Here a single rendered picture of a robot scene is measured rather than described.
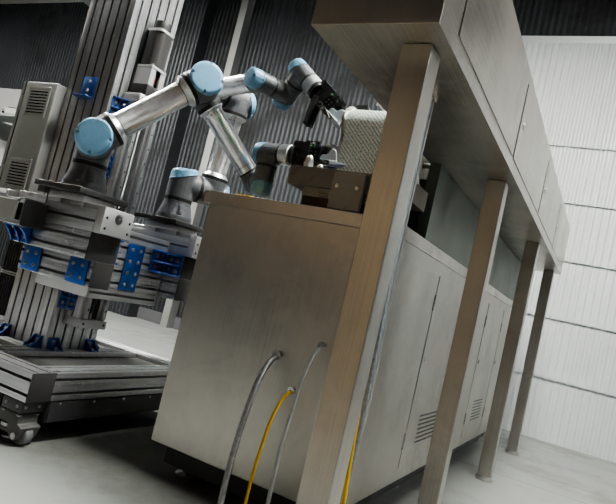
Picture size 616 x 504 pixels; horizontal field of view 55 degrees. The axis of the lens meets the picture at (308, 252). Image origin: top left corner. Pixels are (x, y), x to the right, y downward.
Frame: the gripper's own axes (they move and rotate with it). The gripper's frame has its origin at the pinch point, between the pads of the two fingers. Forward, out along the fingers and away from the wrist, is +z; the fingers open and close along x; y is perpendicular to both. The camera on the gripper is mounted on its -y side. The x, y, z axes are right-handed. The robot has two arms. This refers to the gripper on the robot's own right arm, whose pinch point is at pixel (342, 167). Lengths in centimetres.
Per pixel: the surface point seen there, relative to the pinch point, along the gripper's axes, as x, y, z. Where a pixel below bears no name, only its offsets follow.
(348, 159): -0.3, 2.8, 1.8
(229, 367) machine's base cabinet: -26, -71, -8
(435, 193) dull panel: 1.8, -4.4, 33.0
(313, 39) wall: 308, 205, -220
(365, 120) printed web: -0.1, 16.8, 4.6
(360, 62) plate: -69, 5, 33
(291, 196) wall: 308, 44, -202
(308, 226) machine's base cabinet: -25.9, -25.1, 7.0
